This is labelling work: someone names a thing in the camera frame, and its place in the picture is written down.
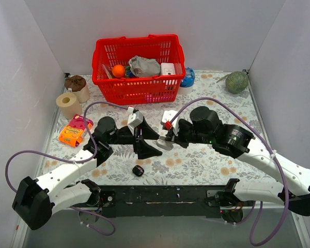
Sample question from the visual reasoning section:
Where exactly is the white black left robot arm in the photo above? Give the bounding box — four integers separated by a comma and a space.
12, 112, 162, 230

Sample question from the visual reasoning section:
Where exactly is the orange pink candy box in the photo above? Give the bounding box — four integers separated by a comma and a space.
58, 114, 87, 147

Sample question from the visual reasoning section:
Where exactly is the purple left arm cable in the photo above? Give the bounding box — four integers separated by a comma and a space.
5, 101, 131, 236

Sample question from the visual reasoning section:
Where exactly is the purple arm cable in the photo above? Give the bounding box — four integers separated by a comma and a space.
170, 97, 290, 246
5, 101, 131, 236

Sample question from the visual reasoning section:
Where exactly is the white small box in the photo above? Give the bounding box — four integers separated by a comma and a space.
160, 63, 176, 75

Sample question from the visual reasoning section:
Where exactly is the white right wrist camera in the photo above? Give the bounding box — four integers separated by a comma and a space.
161, 110, 180, 130

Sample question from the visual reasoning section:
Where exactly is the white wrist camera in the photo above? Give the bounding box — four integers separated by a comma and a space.
161, 110, 180, 130
127, 106, 144, 128

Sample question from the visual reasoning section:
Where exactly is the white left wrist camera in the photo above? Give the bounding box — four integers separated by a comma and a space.
127, 106, 144, 128

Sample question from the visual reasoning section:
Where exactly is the floral patterned table mat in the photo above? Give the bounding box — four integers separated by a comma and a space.
40, 71, 278, 186

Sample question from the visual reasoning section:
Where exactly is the black earbud charging case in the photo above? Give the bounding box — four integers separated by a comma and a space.
132, 165, 145, 177

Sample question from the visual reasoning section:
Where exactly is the brown topped paper roll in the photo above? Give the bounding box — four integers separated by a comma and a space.
65, 75, 90, 103

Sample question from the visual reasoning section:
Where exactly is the green netted melon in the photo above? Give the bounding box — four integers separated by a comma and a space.
217, 71, 249, 94

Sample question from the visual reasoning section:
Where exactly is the crumpled grey paper bag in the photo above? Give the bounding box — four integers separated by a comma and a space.
129, 55, 161, 78

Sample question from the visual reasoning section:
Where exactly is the orange fruit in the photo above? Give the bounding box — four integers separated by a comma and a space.
112, 64, 126, 78

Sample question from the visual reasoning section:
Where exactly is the white earbud charging case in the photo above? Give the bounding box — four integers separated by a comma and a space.
156, 139, 174, 151

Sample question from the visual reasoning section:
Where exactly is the red plastic shopping basket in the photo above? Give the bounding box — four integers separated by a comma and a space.
92, 34, 185, 105

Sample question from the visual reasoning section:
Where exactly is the beige toilet paper roll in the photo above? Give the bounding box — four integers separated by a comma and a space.
56, 92, 82, 119

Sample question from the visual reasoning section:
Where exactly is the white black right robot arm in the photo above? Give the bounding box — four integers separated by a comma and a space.
164, 106, 310, 216

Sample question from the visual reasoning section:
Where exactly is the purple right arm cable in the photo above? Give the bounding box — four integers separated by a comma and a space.
170, 97, 290, 246

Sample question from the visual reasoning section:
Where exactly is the blue white wipes canister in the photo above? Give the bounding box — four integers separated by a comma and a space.
178, 67, 195, 95

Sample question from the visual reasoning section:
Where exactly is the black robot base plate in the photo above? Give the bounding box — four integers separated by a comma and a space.
96, 185, 252, 218

